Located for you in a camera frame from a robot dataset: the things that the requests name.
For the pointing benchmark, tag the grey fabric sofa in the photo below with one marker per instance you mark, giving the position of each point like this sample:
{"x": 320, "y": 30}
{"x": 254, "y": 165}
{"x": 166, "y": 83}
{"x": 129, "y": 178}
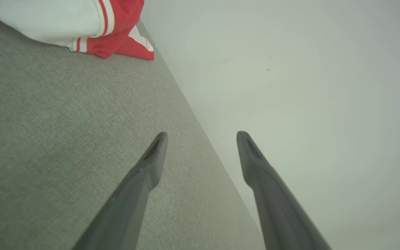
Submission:
{"x": 47, "y": 139}

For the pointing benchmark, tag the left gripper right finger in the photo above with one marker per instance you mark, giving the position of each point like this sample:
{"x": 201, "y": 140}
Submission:
{"x": 280, "y": 215}

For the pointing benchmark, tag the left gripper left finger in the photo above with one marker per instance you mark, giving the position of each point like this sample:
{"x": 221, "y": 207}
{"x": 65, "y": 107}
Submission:
{"x": 130, "y": 205}

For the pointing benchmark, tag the red basketball jersey white sleeves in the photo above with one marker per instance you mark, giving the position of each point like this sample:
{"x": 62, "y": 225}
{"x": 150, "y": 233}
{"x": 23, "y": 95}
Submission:
{"x": 47, "y": 21}

